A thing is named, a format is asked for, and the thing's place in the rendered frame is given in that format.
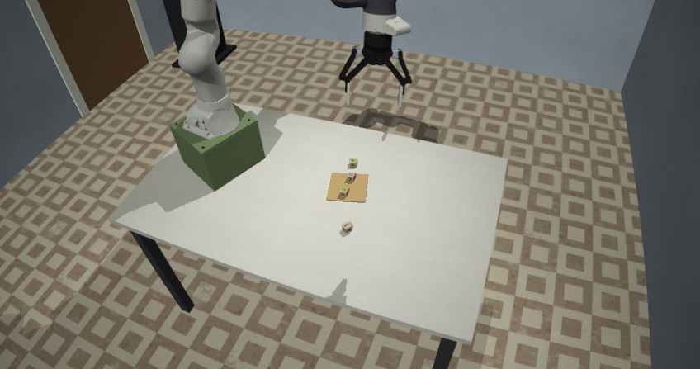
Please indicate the tan flat mat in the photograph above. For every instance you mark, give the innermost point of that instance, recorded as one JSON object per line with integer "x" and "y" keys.
{"x": 357, "y": 190}

